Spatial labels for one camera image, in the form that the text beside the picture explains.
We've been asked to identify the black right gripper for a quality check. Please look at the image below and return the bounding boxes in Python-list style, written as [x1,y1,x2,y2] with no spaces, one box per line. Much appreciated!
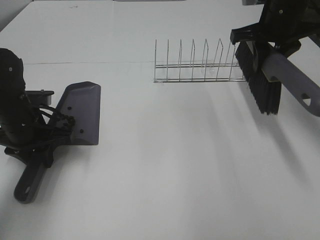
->
[230,0,320,58]

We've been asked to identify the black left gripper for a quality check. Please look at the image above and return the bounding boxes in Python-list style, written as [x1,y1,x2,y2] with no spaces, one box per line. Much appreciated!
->
[0,94,72,168]

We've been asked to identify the grey brush black bristles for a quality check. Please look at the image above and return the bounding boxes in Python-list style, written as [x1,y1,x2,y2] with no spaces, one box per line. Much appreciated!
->
[235,41,320,117]

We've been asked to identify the pile of coffee beans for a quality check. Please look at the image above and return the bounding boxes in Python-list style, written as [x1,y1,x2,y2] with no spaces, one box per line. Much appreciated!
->
[53,105,80,133]

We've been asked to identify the grey plastic dustpan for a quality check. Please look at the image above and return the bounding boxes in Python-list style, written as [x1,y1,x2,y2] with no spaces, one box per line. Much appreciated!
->
[13,81,101,204]

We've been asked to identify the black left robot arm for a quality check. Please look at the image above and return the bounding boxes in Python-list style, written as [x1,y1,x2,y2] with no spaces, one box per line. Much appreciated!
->
[0,48,76,165]

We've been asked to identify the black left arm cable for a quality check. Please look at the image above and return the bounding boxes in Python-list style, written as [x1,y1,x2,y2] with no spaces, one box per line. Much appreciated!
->
[34,104,60,121]

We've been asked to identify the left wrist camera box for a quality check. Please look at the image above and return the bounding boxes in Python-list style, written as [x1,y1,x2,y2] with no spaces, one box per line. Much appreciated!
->
[26,89,55,106]

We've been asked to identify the chrome wire dish rack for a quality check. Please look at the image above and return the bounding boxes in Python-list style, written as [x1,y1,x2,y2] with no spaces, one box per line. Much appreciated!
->
[153,39,245,84]

